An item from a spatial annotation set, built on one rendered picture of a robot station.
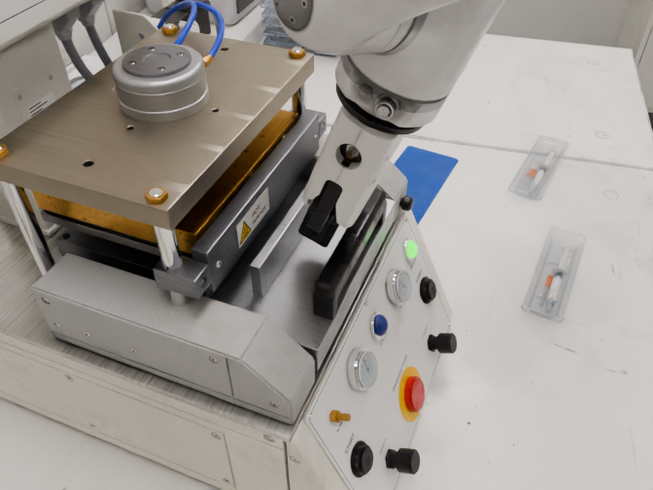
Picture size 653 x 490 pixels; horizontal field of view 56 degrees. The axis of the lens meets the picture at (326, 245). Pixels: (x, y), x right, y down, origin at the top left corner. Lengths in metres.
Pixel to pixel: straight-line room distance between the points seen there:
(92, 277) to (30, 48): 0.24
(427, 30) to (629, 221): 0.75
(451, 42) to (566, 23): 2.69
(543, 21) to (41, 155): 2.72
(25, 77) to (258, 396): 0.39
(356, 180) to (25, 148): 0.27
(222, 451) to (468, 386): 0.32
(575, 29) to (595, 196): 2.03
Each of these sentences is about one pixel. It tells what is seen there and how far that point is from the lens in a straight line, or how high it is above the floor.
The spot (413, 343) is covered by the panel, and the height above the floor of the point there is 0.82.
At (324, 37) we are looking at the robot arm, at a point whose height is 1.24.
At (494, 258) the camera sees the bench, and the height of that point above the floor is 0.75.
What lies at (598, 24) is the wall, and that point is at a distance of 3.11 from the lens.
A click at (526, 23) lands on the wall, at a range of 3.08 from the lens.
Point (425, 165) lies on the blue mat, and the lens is 1.12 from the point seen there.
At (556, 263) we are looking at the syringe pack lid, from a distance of 0.94.
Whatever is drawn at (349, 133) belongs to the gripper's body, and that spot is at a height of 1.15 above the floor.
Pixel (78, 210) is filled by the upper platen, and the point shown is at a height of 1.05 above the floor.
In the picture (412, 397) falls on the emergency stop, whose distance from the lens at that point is 0.71.
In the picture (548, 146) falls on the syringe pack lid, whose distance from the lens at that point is 1.18.
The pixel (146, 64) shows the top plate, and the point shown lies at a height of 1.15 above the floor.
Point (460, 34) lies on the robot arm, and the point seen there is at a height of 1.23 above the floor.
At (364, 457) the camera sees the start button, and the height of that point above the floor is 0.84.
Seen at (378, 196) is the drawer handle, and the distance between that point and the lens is 0.61.
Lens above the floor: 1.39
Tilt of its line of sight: 43 degrees down
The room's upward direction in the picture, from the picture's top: straight up
